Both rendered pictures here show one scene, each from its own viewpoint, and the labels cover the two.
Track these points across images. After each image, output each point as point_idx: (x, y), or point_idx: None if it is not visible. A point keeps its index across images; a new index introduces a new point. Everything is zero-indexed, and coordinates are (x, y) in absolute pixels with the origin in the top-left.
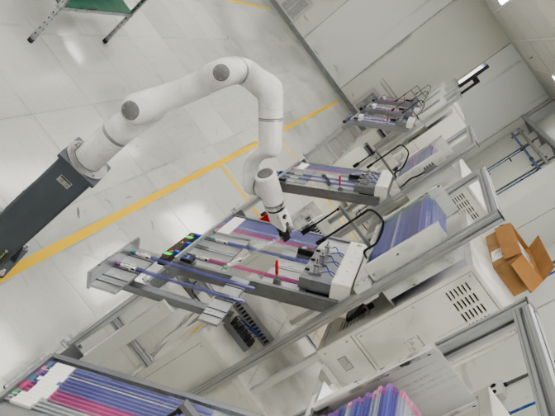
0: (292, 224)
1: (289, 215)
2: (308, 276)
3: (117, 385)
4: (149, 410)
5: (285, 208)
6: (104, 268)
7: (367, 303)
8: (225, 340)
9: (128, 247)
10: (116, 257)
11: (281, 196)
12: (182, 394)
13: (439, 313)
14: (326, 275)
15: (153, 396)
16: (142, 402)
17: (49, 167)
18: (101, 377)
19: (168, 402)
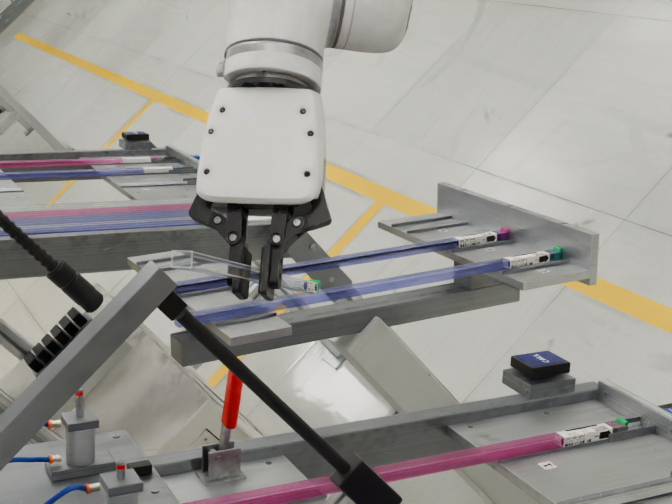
0: (196, 183)
1: (205, 129)
2: (95, 447)
3: (152, 222)
4: (66, 218)
5: (221, 89)
6: (471, 212)
7: None
8: None
9: (545, 223)
10: (504, 215)
11: (227, 24)
12: (49, 234)
13: None
14: (26, 488)
15: (86, 226)
16: (89, 220)
17: None
18: (189, 222)
19: (56, 227)
